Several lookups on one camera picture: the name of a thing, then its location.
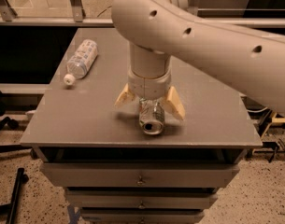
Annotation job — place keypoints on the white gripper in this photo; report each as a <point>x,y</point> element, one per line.
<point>149,87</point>

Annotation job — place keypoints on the bottom grey drawer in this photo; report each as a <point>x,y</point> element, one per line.
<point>142,216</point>

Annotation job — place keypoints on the black metal stand leg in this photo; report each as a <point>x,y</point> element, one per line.
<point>9,210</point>

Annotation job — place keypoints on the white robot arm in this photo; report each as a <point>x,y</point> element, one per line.
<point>249,61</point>

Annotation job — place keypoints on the yellow metal frame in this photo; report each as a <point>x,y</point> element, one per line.
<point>268,120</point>

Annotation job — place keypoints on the clear plastic water bottle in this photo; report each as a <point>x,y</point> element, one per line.
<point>80,63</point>

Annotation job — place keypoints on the middle grey drawer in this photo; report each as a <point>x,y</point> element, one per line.
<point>141,199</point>

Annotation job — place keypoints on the grey drawer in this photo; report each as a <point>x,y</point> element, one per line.
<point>141,199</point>
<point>140,175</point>
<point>142,216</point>

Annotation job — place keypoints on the white green 7up can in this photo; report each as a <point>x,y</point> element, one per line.
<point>151,116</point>

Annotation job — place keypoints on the grey drawer cabinet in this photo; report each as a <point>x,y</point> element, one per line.
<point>80,124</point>

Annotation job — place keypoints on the top grey drawer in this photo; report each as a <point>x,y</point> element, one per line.
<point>140,175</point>

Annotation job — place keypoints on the metal window frame rail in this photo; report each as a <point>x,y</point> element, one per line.
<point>258,13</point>

